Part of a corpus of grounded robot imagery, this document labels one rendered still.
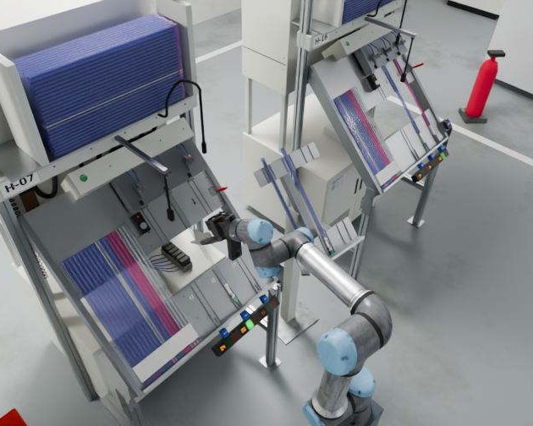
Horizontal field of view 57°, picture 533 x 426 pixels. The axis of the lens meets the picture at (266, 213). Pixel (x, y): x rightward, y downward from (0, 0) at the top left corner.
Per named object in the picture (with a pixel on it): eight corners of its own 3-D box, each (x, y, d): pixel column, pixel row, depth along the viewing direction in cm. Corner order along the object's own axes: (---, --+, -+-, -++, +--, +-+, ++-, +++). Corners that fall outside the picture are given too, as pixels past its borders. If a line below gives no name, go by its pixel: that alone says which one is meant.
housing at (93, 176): (181, 146, 200) (195, 134, 189) (73, 204, 174) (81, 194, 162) (170, 128, 199) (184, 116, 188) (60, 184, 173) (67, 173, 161)
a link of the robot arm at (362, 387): (377, 399, 174) (385, 380, 165) (349, 422, 168) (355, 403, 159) (354, 374, 181) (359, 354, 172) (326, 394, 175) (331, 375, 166)
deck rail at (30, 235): (138, 391, 171) (144, 393, 166) (133, 395, 170) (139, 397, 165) (20, 217, 163) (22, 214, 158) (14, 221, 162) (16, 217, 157)
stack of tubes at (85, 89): (186, 97, 178) (178, 23, 159) (55, 159, 150) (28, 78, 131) (164, 84, 184) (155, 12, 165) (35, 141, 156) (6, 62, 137)
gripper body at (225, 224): (218, 210, 173) (239, 210, 164) (228, 232, 176) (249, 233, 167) (202, 221, 169) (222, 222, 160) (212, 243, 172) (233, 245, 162)
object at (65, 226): (220, 206, 203) (225, 204, 198) (76, 300, 167) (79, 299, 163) (177, 136, 199) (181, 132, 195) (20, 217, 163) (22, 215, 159)
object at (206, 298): (269, 281, 205) (273, 280, 202) (138, 390, 169) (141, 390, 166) (245, 242, 203) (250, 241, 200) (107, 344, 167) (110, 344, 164)
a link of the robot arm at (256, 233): (261, 250, 150) (252, 225, 148) (239, 248, 159) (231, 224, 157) (279, 239, 155) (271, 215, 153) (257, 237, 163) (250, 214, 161)
